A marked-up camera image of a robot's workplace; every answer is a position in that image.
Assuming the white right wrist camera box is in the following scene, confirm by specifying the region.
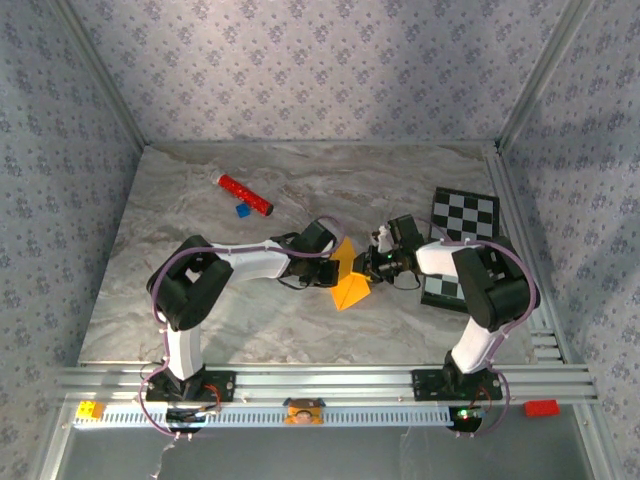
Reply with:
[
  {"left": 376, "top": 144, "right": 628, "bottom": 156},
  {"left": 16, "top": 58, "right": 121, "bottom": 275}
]
[{"left": 371, "top": 224, "right": 395, "bottom": 254}]

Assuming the wide aluminium mounting rail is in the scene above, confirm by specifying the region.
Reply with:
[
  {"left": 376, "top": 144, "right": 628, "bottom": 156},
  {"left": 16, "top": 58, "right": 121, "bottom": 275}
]
[{"left": 54, "top": 363, "right": 600, "bottom": 405}]

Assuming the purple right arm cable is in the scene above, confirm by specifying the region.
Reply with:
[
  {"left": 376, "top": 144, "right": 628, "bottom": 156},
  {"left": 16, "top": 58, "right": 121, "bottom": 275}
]
[{"left": 417, "top": 215, "right": 542, "bottom": 439}]

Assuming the black and grey checkerboard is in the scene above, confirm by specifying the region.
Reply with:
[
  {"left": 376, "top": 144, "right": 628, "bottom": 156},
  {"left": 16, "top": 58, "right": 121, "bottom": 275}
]
[{"left": 419, "top": 186, "right": 502, "bottom": 315}]

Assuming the narrow aluminium extrusion rail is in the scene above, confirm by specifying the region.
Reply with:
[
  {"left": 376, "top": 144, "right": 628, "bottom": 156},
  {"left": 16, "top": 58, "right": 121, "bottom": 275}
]
[{"left": 482, "top": 149, "right": 571, "bottom": 364}]

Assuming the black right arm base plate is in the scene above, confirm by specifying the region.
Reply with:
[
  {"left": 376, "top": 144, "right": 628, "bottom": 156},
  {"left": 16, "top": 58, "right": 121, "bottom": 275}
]
[{"left": 411, "top": 368, "right": 504, "bottom": 403}]

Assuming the white slotted cable duct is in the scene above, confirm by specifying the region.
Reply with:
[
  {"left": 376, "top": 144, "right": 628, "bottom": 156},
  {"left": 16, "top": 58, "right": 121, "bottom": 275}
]
[{"left": 73, "top": 403, "right": 454, "bottom": 429}]

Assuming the yellow toy brick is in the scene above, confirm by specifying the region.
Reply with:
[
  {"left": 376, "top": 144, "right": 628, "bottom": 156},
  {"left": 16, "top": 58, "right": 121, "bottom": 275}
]
[{"left": 75, "top": 400, "right": 107, "bottom": 420}]

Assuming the red toy brick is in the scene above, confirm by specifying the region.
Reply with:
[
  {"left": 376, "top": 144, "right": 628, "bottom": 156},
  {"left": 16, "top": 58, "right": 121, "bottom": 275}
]
[{"left": 523, "top": 399, "right": 561, "bottom": 418}]

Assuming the orange cartoon face figure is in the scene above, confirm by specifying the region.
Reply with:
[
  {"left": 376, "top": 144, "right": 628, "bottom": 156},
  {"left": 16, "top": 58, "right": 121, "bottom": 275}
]
[{"left": 282, "top": 397, "right": 326, "bottom": 427}]

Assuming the aluminium frame post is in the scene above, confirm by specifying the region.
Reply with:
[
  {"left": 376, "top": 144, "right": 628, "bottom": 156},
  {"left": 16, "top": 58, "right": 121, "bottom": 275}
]
[{"left": 497, "top": 0, "right": 597, "bottom": 149}]

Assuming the red glitter tube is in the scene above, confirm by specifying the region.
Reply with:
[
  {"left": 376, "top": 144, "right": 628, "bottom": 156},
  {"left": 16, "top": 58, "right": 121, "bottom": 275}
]
[{"left": 208, "top": 168, "right": 275, "bottom": 217}]

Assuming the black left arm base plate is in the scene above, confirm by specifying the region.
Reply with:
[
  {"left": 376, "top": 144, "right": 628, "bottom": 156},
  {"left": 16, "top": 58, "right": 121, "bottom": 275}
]
[{"left": 144, "top": 368, "right": 237, "bottom": 404}]

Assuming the black round controller board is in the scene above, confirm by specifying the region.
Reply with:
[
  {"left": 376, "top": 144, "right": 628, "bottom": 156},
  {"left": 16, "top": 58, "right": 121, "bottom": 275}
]
[
  {"left": 164, "top": 405, "right": 224, "bottom": 437},
  {"left": 447, "top": 405, "right": 486, "bottom": 436}
]

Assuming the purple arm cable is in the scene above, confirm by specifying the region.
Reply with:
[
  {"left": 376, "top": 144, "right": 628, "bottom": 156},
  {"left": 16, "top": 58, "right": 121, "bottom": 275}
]
[
  {"left": 137, "top": 214, "right": 347, "bottom": 440},
  {"left": 417, "top": 215, "right": 542, "bottom": 439}
]

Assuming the orange-yellow square paper sheet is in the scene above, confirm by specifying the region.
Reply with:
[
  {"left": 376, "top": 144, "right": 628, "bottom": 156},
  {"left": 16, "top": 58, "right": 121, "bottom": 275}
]
[{"left": 327, "top": 236, "right": 374, "bottom": 313}]

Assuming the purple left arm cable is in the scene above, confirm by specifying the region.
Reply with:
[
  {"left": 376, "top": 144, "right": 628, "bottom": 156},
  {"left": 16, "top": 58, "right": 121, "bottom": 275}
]
[{"left": 137, "top": 214, "right": 347, "bottom": 440}]

